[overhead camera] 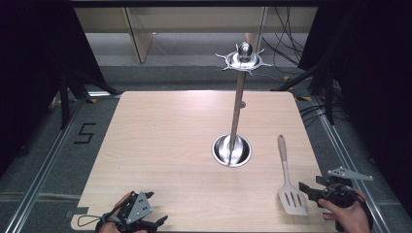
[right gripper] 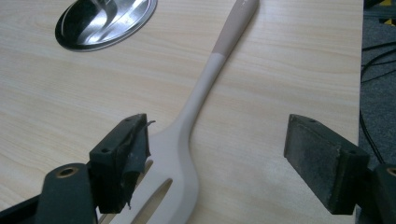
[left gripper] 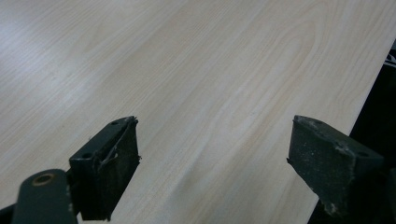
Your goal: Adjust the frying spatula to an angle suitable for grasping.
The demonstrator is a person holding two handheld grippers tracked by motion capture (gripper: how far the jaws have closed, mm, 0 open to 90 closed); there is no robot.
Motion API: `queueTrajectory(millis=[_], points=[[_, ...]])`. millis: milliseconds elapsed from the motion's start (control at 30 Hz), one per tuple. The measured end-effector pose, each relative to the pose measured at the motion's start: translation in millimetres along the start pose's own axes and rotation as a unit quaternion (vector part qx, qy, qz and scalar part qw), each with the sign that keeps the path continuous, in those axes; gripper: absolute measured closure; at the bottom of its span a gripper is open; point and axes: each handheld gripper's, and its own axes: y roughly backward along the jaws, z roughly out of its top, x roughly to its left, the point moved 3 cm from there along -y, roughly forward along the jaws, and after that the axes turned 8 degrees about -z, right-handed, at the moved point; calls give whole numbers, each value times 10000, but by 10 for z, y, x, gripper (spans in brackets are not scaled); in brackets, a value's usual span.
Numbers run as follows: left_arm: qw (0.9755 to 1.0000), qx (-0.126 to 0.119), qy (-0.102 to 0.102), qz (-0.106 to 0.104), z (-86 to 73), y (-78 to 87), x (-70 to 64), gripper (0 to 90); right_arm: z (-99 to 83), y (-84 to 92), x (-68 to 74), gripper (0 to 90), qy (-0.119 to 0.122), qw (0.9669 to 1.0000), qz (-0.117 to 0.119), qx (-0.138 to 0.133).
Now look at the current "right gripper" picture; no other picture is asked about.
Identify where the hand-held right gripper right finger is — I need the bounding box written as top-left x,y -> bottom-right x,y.
283,113 -> 372,216

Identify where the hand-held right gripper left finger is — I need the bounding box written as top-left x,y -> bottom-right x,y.
89,113 -> 156,215

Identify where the beige slotted spatula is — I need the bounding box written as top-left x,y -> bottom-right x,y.
98,0 -> 261,224

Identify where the round metal bowl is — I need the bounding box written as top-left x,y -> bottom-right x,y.
54,0 -> 159,52

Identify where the black cable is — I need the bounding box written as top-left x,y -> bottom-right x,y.
361,41 -> 396,84
359,48 -> 396,165

